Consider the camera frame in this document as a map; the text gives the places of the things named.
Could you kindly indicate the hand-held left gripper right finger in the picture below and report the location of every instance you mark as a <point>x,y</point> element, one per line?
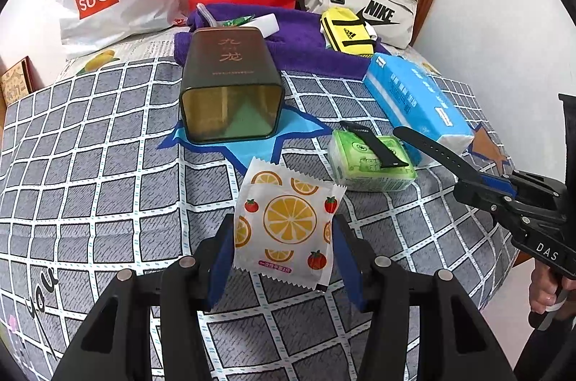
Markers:
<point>353,273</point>

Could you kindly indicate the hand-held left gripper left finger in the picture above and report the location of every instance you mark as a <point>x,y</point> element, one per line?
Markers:
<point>220,268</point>

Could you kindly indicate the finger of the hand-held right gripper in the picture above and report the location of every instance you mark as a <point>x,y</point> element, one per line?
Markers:
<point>495,184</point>
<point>477,195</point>

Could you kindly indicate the orange print white packet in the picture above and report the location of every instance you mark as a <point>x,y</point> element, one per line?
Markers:
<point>288,219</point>

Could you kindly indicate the yellow small bag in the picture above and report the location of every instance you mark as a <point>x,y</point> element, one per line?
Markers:
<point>342,30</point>

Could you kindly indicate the small green packet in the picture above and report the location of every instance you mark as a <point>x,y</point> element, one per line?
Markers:
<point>238,22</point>

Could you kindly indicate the person's right hand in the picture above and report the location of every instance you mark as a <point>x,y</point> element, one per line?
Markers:
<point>544,291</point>

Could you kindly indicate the green tissue pack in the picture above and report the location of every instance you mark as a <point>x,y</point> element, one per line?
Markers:
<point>360,165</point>

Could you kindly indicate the blue tissue pack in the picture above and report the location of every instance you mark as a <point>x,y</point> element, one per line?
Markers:
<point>405,93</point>

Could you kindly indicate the grey checked blanket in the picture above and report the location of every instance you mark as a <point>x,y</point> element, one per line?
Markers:
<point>112,183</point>

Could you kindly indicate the dark tin box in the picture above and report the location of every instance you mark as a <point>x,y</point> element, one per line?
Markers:
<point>225,61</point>

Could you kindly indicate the purple towel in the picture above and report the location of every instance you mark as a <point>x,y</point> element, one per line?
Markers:
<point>297,52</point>

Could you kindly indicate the brown printed box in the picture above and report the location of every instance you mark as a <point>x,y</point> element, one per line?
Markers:
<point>15,81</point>

